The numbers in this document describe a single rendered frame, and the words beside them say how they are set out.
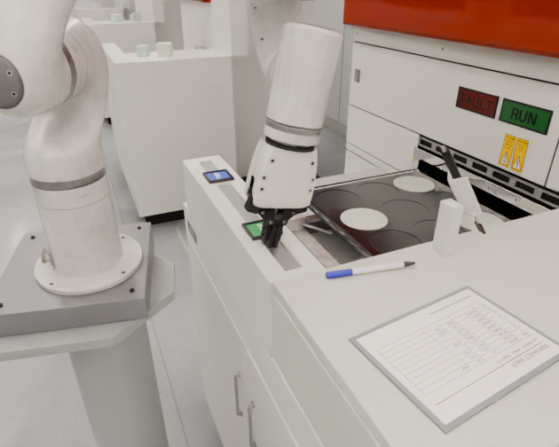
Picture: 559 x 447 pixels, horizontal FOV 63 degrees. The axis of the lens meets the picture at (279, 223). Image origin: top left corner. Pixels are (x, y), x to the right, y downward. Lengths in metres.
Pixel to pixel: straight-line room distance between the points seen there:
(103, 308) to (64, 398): 1.12
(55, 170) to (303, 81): 0.40
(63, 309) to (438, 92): 0.97
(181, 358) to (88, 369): 0.97
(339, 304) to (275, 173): 0.21
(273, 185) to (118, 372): 0.52
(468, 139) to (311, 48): 0.63
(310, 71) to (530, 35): 0.50
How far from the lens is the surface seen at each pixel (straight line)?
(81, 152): 0.78
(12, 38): 0.69
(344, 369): 0.53
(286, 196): 0.69
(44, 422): 1.89
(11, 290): 0.92
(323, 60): 0.64
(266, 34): 0.73
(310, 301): 0.62
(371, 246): 0.88
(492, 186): 1.13
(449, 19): 1.15
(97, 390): 1.04
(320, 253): 0.88
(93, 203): 0.81
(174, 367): 1.91
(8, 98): 0.70
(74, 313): 0.85
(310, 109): 0.64
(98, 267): 0.87
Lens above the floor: 1.35
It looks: 29 degrees down
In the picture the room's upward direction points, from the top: straight up
